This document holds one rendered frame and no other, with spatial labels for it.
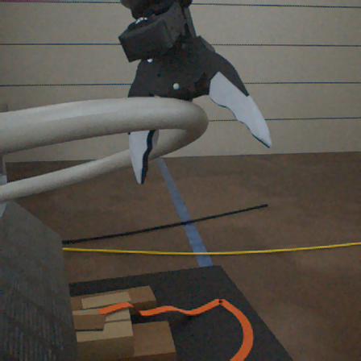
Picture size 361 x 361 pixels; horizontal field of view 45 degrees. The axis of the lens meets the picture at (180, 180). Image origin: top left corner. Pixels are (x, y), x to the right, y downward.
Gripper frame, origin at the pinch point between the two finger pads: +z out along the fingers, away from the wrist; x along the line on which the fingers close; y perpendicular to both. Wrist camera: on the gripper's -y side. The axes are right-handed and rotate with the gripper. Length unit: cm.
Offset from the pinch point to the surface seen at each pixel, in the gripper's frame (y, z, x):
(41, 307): 49, 22, 66
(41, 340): 38, 27, 59
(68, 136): -15.6, -4.6, 5.0
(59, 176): 20.1, -6.3, 30.8
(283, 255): 263, 64, 35
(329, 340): 174, 91, 10
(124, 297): 160, 48, 106
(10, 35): 405, -238, 308
